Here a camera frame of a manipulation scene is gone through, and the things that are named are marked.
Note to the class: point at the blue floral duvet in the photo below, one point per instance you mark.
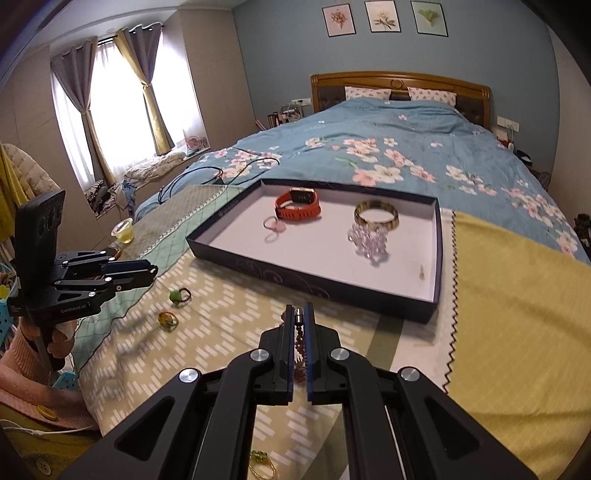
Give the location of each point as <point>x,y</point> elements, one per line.
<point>422,147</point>

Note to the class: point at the right grey yellow curtain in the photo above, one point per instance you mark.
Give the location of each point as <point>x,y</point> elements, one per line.
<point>139,47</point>

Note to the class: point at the wooden headboard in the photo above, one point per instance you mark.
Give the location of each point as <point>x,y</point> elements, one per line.
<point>473,100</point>

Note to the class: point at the white flower picture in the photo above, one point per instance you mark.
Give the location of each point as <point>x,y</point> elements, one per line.
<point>383,16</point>

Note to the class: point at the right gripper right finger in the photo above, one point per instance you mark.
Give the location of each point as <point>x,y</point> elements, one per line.
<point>399,425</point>

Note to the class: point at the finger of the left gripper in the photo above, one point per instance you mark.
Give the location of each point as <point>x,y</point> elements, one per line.
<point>104,275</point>
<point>87,258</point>

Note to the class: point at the pink left sleeve forearm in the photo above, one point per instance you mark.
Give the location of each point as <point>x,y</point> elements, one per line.
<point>25,389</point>

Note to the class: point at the left grey yellow curtain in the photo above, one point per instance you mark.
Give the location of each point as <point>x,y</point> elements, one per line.
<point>71,89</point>

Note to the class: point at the right patterned pillow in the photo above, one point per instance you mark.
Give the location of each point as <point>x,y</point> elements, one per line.
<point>442,96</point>

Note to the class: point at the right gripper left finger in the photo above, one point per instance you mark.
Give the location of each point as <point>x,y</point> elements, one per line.
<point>198,425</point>

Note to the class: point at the tortoiseshell bangle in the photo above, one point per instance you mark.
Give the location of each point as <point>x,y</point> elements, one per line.
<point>376,215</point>

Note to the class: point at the left patterned pillow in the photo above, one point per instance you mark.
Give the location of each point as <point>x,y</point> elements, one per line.
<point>367,93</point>

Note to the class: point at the small yellow jelly cup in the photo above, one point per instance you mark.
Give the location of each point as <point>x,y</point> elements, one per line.
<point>123,231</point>

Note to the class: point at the pink flower picture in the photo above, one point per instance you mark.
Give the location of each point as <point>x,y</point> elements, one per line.
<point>339,20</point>

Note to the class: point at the orange smart watch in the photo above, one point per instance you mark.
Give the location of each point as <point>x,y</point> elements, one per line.
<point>298,204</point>

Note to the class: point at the window seat bedding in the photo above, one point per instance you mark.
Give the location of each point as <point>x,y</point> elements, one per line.
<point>154,168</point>

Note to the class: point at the dark blue tray box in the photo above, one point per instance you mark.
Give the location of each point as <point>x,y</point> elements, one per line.
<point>317,258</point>

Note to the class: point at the clothes pile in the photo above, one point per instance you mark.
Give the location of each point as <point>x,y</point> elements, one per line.
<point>582,229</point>

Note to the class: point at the patterned pillow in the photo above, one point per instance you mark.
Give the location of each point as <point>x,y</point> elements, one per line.
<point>442,96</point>
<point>367,93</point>

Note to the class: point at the green leaf picture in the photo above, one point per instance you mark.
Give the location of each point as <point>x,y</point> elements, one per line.
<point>429,18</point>

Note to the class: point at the blue plastic basket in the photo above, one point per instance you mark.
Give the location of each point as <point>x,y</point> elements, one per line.
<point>8,288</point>

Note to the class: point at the grey yellow curtain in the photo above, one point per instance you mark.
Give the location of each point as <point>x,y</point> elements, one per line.
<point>71,89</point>
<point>139,47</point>

